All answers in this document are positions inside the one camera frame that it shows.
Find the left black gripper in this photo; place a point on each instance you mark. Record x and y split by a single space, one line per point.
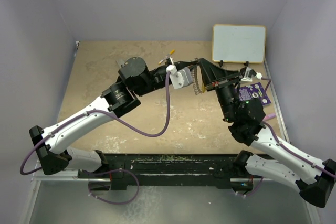
180 64

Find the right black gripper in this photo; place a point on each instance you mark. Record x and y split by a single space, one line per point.
212 74

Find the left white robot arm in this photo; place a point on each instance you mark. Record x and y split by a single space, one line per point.
53 144

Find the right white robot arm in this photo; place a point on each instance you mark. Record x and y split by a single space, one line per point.
312 178

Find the white yellow marker pen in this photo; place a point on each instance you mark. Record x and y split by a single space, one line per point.
167 56

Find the purple booklet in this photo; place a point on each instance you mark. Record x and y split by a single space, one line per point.
254 91

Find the silver black stapler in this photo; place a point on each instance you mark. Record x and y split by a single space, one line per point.
121 63

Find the pink eraser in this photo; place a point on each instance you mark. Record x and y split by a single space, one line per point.
269 116

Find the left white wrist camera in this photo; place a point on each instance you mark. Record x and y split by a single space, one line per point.
181 79

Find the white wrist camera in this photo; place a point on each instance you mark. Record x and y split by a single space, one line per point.
247 74
181 79

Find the small whiteboard yellow frame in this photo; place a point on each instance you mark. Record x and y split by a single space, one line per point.
237 43

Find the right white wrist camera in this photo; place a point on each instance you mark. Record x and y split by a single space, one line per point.
247 74

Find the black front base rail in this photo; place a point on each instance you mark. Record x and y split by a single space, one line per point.
213 170

